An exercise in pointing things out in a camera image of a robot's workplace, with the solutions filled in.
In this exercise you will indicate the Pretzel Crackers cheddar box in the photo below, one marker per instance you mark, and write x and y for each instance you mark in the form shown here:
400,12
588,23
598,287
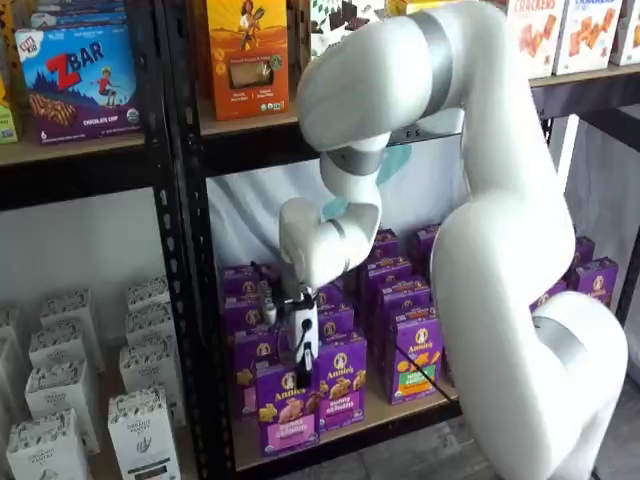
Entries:
532,40

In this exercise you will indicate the blue ZBar box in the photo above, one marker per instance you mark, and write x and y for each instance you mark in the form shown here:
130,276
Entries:
75,100
85,17

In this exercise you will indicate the purple Annie's snack box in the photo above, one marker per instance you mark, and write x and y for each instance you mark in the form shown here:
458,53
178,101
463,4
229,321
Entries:
550,295
584,247
595,282

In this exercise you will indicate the purple Annie's box orange label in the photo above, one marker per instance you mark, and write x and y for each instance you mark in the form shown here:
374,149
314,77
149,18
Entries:
425,242

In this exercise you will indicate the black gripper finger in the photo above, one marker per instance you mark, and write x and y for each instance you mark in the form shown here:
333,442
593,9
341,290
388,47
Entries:
307,375

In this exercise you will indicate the orange cracker box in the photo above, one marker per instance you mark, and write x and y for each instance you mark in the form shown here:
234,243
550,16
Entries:
247,60

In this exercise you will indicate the Simple Mills yellow bar box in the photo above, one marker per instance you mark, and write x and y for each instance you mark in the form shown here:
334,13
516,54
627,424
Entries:
400,6

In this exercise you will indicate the yellow Bobo's box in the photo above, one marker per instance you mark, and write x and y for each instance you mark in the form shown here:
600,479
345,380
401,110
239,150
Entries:
6,125

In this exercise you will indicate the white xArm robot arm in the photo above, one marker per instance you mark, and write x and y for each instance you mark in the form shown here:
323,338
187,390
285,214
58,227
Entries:
500,250

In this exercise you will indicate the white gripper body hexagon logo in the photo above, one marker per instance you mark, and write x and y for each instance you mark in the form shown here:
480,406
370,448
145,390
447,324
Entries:
311,335

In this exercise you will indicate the Pretzel Crackers sea salt box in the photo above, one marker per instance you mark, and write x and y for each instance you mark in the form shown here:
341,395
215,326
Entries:
590,40

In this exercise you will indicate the purple Annie's box pink label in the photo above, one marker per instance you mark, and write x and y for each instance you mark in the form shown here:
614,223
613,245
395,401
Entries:
240,282
246,370
242,315
287,415

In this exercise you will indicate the Simple Mills dark cracker box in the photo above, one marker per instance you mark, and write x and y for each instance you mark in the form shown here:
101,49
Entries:
325,20

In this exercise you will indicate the white Organic Pantry box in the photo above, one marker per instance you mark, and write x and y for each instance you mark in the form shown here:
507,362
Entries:
60,390
147,292
57,345
145,440
145,370
65,307
47,450
150,327

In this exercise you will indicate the white pretzel crackers box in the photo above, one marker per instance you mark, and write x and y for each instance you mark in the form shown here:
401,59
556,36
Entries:
629,35

